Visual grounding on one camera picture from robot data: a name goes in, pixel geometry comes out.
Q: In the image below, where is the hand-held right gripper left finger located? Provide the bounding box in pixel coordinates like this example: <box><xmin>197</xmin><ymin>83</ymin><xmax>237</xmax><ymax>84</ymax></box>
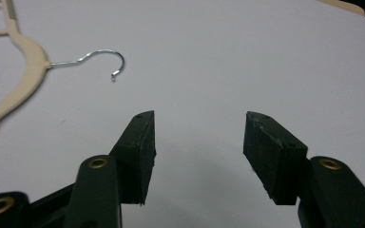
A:
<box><xmin>64</xmin><ymin>109</ymin><xmax>157</xmax><ymax>228</ymax></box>

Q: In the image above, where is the beige clothes hanger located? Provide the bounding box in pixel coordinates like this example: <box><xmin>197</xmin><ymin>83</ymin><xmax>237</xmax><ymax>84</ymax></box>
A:
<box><xmin>0</xmin><ymin>0</ymin><xmax>126</xmax><ymax>147</ymax></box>

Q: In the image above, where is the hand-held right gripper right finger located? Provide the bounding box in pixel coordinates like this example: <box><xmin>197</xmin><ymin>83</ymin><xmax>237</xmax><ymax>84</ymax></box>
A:
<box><xmin>242</xmin><ymin>110</ymin><xmax>365</xmax><ymax>228</ymax></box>

